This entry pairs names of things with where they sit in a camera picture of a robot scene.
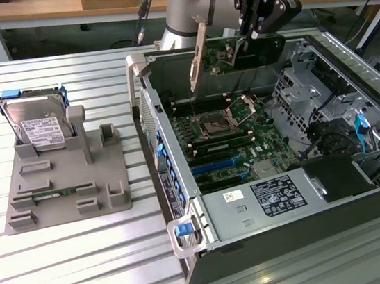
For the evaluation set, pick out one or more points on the graphics card with metal bracket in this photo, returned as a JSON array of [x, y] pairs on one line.
[[220, 55]]

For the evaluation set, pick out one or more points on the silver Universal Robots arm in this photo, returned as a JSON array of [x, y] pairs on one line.
[[189, 2]]

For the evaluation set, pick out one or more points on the silver disk bay cage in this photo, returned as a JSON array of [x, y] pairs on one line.
[[303, 99]]

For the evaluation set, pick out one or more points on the metal socket cover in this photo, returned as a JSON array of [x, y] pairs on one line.
[[243, 107]]

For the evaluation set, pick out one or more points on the black RAM slot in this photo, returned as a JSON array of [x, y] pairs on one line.
[[205, 102], [203, 108]]

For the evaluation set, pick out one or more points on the thin metal locking lever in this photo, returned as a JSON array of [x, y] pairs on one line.
[[193, 108]]

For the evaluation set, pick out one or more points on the CPU socket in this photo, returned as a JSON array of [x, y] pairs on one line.
[[213, 125]]

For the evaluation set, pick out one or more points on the green motherboard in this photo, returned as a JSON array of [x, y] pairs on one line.
[[263, 139]]

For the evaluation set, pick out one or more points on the black RAM stick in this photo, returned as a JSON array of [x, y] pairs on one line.
[[223, 145]]

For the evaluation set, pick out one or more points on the blue expansion slot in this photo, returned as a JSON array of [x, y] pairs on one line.
[[214, 166]]

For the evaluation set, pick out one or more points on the black plastic cover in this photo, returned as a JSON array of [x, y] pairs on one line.
[[338, 178]]

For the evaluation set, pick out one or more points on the black expansion slot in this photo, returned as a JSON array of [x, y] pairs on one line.
[[220, 182]]

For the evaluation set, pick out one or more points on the blue slot retention clips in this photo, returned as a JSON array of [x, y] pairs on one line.
[[170, 169]]

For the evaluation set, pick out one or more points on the grey power supply unit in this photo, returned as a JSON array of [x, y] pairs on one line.
[[248, 211]]

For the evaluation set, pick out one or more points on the open black PC case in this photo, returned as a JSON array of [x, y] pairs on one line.
[[294, 240]]

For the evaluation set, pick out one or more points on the hard disk with blue carrier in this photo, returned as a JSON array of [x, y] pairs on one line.
[[38, 123]]

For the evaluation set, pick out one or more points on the grey plastic parts rack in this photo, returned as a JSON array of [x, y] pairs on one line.
[[64, 172]]

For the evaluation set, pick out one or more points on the green RAM stick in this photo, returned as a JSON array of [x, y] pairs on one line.
[[55, 193]]

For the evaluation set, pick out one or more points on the wooden desk with white frame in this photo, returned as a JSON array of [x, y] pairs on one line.
[[35, 4]]

